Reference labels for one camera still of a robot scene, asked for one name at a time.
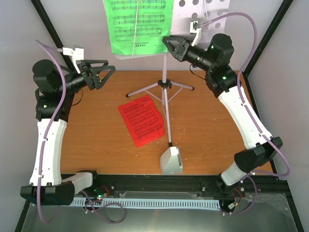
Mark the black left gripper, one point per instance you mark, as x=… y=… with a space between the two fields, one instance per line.
x=94 y=81

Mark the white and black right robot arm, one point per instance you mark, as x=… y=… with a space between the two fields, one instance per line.
x=260 y=145

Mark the white tripod music stand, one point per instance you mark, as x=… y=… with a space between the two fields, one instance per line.
x=165 y=84

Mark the green sheet music page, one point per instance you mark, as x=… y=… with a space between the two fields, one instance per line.
x=136 y=27

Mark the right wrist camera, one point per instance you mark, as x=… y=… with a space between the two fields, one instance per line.
x=195 y=29

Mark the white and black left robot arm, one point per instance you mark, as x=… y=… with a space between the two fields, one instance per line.
x=54 y=95

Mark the light blue slotted cable duct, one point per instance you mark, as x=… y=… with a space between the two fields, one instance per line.
x=128 y=203

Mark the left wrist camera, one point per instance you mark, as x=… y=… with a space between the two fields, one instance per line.
x=76 y=54

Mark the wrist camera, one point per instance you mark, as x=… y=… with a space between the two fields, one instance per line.
x=195 y=29
x=76 y=54

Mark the white perforated stand desk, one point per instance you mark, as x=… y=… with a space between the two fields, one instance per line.
x=201 y=10

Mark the white metronome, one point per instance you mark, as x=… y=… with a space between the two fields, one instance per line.
x=171 y=161

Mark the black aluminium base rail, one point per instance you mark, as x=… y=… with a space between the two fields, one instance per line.
x=201 y=185

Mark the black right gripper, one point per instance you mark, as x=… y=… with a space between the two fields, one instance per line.
x=179 y=51

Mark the red sheet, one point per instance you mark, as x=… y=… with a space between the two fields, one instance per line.
x=143 y=121

